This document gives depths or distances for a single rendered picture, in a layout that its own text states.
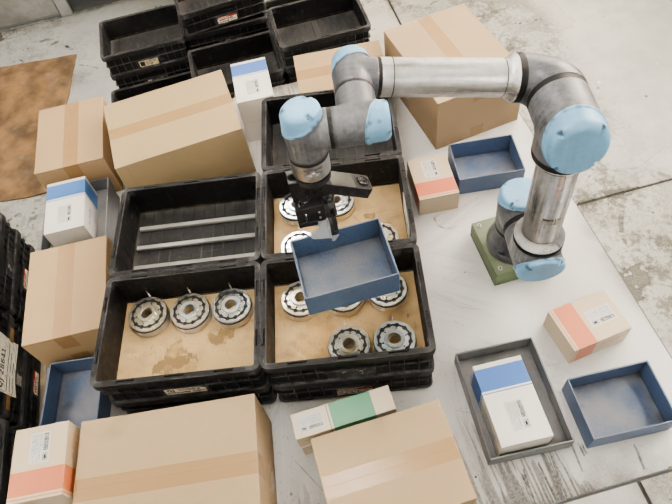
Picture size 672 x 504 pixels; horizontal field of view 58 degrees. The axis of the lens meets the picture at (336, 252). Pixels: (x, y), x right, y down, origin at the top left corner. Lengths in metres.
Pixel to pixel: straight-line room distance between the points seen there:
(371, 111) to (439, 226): 0.82
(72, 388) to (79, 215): 0.51
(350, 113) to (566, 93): 0.39
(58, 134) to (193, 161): 0.48
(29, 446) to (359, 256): 0.84
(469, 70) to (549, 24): 2.55
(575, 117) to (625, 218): 1.74
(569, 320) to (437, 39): 1.02
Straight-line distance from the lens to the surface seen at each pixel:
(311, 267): 1.34
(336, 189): 1.19
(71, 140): 2.17
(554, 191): 1.30
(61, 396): 1.84
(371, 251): 1.35
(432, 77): 1.19
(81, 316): 1.73
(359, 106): 1.09
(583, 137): 1.17
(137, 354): 1.64
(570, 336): 1.62
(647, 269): 2.74
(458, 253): 1.79
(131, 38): 3.39
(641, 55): 3.64
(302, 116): 1.06
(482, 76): 1.22
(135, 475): 1.45
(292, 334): 1.54
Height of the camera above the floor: 2.19
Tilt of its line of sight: 56 degrees down
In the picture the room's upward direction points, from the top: 11 degrees counter-clockwise
